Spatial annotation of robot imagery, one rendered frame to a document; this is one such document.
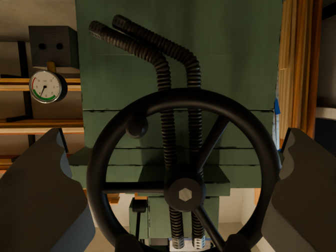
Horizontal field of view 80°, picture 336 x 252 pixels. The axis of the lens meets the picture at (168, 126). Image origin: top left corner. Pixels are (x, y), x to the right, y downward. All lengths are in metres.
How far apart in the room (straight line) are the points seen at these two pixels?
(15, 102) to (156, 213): 3.18
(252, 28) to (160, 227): 0.45
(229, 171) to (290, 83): 1.39
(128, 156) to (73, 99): 2.66
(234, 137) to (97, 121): 0.32
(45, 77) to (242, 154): 0.45
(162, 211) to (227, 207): 3.15
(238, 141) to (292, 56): 1.41
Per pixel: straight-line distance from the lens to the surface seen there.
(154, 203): 0.42
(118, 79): 0.47
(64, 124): 2.64
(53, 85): 0.45
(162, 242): 0.52
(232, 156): 0.50
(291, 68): 1.84
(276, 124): 1.38
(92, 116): 0.49
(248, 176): 0.53
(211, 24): 0.49
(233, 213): 3.64
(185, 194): 0.29
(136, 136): 0.22
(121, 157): 0.49
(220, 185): 0.42
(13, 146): 3.61
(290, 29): 1.89
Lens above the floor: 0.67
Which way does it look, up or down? 9 degrees up
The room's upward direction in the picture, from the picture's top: 180 degrees clockwise
